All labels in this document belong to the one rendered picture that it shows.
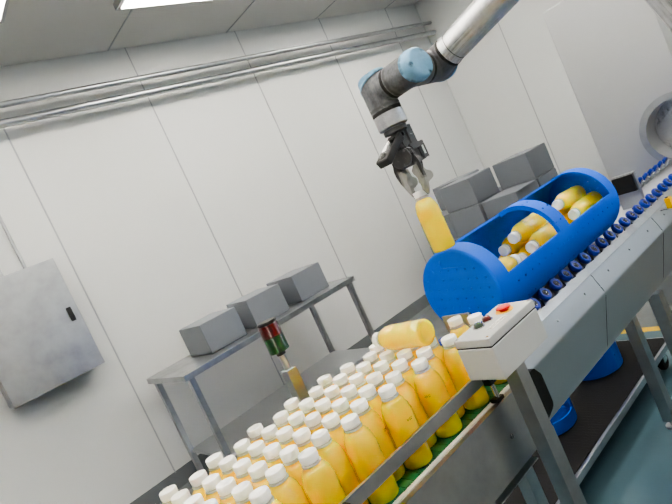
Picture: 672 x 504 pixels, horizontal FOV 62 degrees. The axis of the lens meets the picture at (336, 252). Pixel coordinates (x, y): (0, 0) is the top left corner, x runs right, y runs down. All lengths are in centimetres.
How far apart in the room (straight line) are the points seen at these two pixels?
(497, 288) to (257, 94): 435
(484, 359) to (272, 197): 423
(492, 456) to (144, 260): 367
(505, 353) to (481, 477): 29
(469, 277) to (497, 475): 56
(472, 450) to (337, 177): 474
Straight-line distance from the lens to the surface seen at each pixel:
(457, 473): 133
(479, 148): 770
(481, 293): 168
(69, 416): 444
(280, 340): 168
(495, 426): 142
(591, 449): 263
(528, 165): 552
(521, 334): 134
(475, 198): 540
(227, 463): 131
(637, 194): 279
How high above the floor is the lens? 150
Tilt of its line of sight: 5 degrees down
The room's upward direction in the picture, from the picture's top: 24 degrees counter-clockwise
